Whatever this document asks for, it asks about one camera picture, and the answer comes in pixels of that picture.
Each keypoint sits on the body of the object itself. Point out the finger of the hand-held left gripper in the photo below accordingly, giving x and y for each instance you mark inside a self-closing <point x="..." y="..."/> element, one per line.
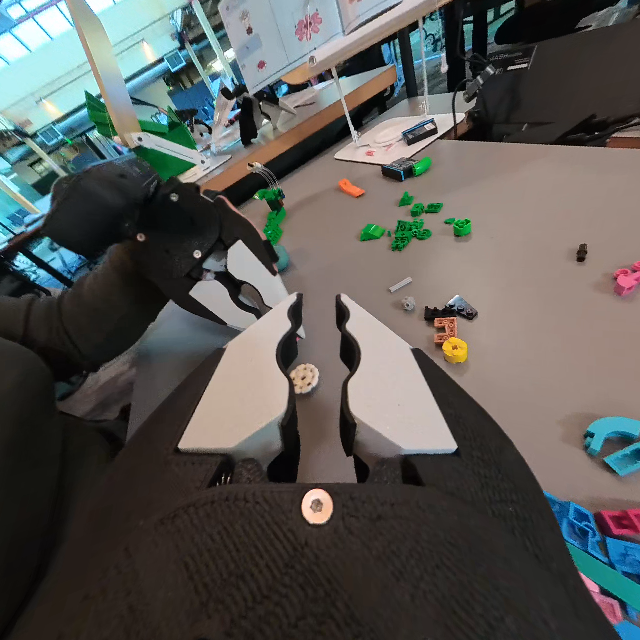
<point x="220" y="300"/>
<point x="255" y="270"/>

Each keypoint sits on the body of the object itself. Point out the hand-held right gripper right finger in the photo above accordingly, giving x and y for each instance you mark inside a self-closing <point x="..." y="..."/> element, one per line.
<point x="400" y="405"/>

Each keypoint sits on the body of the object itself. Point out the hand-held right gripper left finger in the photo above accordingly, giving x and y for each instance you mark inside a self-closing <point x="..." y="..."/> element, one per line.
<point x="240" y="400"/>

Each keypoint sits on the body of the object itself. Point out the beige round wheel brick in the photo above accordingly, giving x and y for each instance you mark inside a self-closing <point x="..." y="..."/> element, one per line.
<point x="305" y="377"/>

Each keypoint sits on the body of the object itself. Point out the person's left forearm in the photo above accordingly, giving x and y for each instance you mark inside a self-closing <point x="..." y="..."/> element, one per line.
<point x="90" y="305"/>

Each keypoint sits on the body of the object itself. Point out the grey desk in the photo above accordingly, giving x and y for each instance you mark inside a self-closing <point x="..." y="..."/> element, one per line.
<point x="525" y="350"/>

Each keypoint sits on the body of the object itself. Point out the teal oval case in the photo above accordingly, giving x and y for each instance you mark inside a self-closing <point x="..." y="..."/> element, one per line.
<point x="282" y="257"/>

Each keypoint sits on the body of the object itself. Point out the green brick plant model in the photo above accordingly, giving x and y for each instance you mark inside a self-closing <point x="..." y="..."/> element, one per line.
<point x="275" y="222"/>

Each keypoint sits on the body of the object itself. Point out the yellow round brick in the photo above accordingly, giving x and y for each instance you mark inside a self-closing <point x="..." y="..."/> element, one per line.
<point x="455" y="350"/>

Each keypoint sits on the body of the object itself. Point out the salmon L-shaped plate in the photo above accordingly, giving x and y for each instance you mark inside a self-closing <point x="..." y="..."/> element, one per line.
<point x="446" y="329"/>

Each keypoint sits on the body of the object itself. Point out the green plastic panel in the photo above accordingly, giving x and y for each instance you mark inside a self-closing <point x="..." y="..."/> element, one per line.
<point x="175" y="135"/>

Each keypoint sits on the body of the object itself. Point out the grey small knob brick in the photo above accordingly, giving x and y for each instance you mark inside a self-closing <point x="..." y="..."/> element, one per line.
<point x="408" y="303"/>

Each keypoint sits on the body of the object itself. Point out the black wedge plate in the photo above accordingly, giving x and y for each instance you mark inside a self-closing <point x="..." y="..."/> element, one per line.
<point x="462" y="306"/>

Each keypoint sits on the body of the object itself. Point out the grey axle pin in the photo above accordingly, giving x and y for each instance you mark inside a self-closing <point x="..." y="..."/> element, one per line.
<point x="400" y="284"/>

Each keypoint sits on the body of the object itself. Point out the orange brick separator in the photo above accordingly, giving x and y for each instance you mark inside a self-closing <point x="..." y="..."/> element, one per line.
<point x="350" y="188"/>

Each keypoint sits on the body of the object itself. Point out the black white toy model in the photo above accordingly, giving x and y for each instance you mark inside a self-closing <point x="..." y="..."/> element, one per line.
<point x="250" y="112"/>

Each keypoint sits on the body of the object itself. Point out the pile of small green bricks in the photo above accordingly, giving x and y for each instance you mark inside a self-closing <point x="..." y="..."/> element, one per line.
<point x="407" y="235"/>

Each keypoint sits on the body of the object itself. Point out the small black box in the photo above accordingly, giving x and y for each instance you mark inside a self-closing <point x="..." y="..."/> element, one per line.
<point x="400" y="168"/>
<point x="419" y="129"/>

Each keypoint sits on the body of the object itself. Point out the green curved tube brick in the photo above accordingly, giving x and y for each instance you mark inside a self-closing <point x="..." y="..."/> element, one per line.
<point x="421" y="165"/>

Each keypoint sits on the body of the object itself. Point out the teal arch brick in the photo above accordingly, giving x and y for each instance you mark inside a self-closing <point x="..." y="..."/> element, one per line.
<point x="607" y="432"/>

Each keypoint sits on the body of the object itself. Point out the pile of colourful bricks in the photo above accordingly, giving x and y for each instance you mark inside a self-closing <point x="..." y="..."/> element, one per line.
<point x="580" y="530"/>

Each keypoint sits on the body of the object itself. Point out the instruction booklet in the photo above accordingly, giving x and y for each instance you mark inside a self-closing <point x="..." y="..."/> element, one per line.
<point x="280" y="35"/>

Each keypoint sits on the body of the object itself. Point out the black small pin brick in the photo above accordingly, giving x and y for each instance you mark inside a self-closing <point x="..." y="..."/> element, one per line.
<point x="581" y="251"/>

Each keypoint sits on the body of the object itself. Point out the pink small brick assembly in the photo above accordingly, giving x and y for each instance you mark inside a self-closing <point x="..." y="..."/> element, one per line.
<point x="625" y="282"/>

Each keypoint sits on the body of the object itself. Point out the black bracket brick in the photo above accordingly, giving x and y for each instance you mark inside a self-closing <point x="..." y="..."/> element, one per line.
<point x="436" y="313"/>

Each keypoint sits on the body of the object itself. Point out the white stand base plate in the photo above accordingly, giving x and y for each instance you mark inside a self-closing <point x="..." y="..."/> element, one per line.
<point x="450" y="130"/>

